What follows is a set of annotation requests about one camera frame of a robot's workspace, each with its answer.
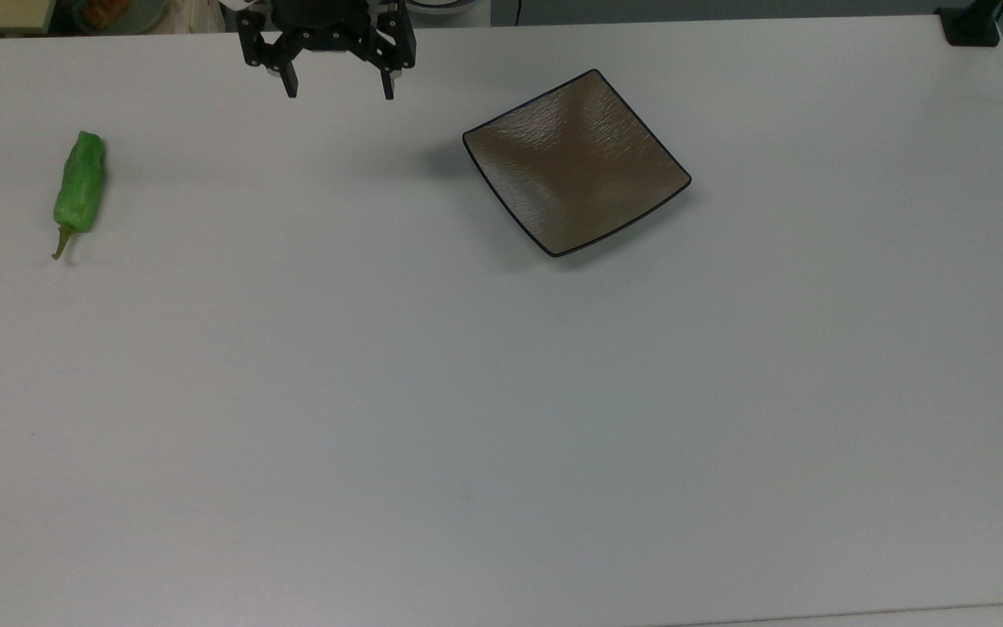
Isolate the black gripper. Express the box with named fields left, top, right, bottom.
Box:
left=237, top=0, right=418, bottom=102

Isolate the green chili pepper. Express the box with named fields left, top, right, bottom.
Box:
left=50, top=131, right=107, bottom=261

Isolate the brown square ceramic plate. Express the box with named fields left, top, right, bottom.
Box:
left=462, top=69, right=693, bottom=259

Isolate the green dish with food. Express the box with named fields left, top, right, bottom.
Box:
left=71, top=0, right=170, bottom=35

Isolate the black table clamp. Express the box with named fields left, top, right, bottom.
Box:
left=936, top=0, right=1003, bottom=48

